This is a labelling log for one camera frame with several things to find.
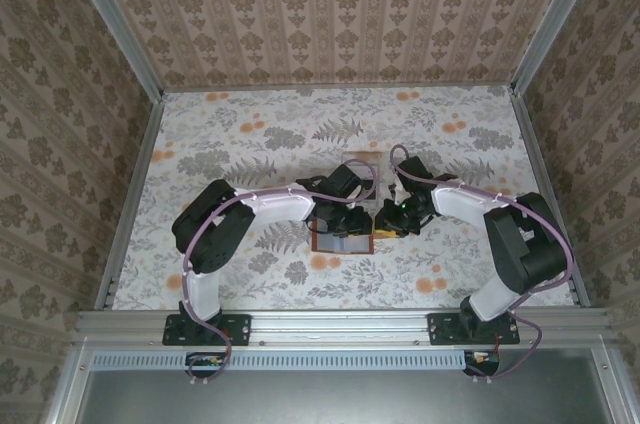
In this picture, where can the brown leather card holder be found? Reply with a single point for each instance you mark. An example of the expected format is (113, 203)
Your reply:
(316, 244)

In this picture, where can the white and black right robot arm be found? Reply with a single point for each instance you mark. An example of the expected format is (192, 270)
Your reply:
(460, 201)

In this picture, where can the black connector box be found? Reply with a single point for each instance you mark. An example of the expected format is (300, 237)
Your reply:
(482, 363)
(205, 363)

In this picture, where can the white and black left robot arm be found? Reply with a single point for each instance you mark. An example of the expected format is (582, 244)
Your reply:
(275, 204)

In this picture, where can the floral patterned table cover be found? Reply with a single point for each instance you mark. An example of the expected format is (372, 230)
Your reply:
(225, 119)

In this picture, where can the aluminium frame post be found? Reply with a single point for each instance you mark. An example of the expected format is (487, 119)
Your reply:
(116, 19)
(559, 14)

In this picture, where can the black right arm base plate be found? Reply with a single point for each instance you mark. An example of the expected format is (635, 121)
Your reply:
(440, 329)

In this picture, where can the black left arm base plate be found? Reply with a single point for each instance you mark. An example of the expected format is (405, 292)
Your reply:
(240, 329)

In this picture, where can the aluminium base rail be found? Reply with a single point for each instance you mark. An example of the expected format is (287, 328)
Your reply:
(340, 326)

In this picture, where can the aluminium table side rail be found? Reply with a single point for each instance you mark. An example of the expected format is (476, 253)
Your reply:
(134, 194)
(548, 194)

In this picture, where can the grey metal sheet panel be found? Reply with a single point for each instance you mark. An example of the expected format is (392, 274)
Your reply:
(325, 399)

